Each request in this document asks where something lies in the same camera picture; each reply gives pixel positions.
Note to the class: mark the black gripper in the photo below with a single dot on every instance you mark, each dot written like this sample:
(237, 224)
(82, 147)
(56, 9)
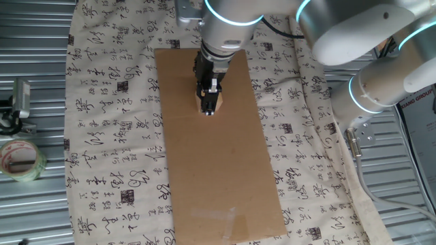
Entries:
(204, 68)

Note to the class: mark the small wooden block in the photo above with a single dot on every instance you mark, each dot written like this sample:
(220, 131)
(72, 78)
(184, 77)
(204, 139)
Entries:
(198, 103)

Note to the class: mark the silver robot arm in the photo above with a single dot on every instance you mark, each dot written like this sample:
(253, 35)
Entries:
(357, 27)

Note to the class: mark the brown cardboard sheet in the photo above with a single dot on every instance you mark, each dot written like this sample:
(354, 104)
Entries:
(221, 170)

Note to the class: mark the calligraphy print cloth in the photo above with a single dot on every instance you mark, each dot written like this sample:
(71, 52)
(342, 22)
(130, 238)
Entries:
(112, 119)

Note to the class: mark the clear tape strip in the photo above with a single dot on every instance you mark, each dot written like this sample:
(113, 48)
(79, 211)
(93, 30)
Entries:
(218, 214)

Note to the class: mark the packing tape roll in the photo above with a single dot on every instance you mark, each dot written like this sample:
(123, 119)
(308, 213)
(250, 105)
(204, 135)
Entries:
(34, 170)

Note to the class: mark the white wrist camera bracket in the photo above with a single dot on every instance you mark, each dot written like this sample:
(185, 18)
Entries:
(187, 13)

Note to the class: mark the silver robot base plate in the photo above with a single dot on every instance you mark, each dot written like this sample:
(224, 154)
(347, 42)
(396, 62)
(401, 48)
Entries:
(366, 132)

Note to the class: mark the silver finned camera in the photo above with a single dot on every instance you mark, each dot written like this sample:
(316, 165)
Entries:
(21, 98)

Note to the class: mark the camera stand clamp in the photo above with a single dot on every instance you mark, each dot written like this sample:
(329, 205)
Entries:
(13, 127)

